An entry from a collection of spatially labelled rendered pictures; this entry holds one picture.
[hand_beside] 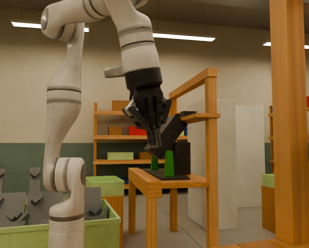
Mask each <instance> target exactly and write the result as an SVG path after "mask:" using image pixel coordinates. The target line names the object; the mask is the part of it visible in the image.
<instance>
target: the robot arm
mask: <svg viewBox="0 0 309 248"><path fill-rule="evenodd" d="M147 1H148V0H63V1H60V2H57V3H53V4H50V5H48V6H47V7H46V8H45V9H44V11H43V13H42V16H41V30H42V32H43V34H44V35H45V36H47V37H49V38H52V39H55V40H59V41H63V42H67V53H66V56H65V59H64V61H63V62H62V64H61V65H60V67H59V68H58V70H57V71H56V72H55V73H54V75H53V76H52V78H51V79H50V81H49V83H48V85H47V130H46V144H45V154H44V163H43V174H42V175H43V184H44V187H45V189H46V190H47V191H57V192H58V191H71V195H70V198H69V199H67V200H66V201H63V202H61V203H58V204H56V205H54V206H52V207H51V208H50V209H49V244H48V247H47V248H84V209H85V184H86V165H85V161H84V160H83V159H82V158H80V157H60V150H61V145H62V142H63V140H64V138H65V136H66V134H67V132H68V131H69V129H70V128H71V127H72V125H73V124H74V122H75V121H76V119H77V117H78V116H79V113H80V111H81V64H82V52H83V42H84V31H85V23H90V22H96V21H99V20H102V19H104V18H106V17H108V16H111V17H112V20H113V22H114V24H115V26H116V28H117V31H118V37H119V42H120V47H121V56H122V65H121V66H116V67H109V68H105V70H104V74H105V78H116V77H125V82H126V87H127V89H128V90H129V91H130V96H129V100H130V103H129V104H128V106H127V107H124V108H123V109H122V111H123V113H124V114H125V115H126V116H127V117H128V118H129V119H130V121H131V122H132V123H133V124H134V125H135V126H136V127H137V128H138V129H144V130H145V131H146V133H147V139H148V144H149V146H150V147H151V148H158V147H161V146H162V138H161V133H160V127H161V125H162V124H165V123H166V121H167V118H168V114H169V111H170V108H171V104H172V100H171V99H166V98H165V97H164V96H163V92H162V90H161V88H160V85H161V84H162V82H163V80H162V75H161V70H160V64H159V58H158V53H157V50H156V47H155V42H154V36H153V30H152V25H151V21H150V19H149V17H148V16H146V15H144V14H142V13H140V12H138V11H137V10H136V8H139V7H141V6H143V5H144V4H145V3H146V2H147ZM154 112H155V113H154ZM154 119H155V120H154ZM148 121H149V122H148Z"/></svg>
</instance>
